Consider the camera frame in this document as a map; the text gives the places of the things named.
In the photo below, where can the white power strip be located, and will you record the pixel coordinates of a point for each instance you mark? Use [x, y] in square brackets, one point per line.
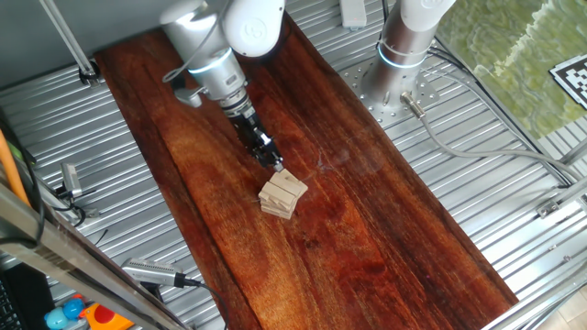
[353, 14]

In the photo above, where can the blue plastic toy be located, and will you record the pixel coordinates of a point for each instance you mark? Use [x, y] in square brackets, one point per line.
[73, 308]

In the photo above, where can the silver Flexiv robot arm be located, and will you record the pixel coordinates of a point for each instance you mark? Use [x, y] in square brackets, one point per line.
[215, 69]

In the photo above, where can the orange emergency stop box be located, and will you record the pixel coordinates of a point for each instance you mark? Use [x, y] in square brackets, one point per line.
[103, 316]

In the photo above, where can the aluminium corner bracket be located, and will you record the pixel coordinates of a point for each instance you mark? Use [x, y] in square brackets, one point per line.
[548, 208]

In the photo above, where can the small grey camera on mount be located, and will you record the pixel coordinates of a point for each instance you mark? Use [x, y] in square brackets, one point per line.
[71, 179]

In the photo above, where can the aluminium pole with clamp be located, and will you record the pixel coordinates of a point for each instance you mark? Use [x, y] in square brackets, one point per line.
[69, 41]

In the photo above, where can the orange pole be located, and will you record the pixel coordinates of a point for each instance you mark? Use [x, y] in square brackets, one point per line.
[9, 169]

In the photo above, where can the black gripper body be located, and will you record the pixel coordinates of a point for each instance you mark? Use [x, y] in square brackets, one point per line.
[247, 130]

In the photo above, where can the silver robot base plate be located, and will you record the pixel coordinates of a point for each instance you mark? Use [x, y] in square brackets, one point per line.
[426, 91]

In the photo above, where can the metal frame bar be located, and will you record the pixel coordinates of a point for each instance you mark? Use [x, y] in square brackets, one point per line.
[69, 256]

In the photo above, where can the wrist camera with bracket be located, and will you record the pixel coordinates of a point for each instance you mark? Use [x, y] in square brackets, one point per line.
[188, 97]

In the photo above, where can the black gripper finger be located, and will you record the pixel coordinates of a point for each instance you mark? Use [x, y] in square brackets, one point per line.
[273, 153]
[266, 160]

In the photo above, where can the aluminium frame rail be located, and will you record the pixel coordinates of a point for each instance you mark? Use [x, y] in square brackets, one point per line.
[541, 302]

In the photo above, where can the brown wooden board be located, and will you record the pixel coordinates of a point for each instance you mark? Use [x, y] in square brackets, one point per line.
[367, 229]

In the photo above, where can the black white fiducial marker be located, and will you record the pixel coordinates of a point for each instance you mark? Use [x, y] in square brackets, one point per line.
[575, 80]

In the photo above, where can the wooden Jenga block tower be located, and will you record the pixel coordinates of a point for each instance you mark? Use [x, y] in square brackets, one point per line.
[282, 194]

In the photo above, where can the black keyboard device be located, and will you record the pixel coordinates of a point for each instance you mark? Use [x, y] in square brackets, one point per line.
[27, 293]

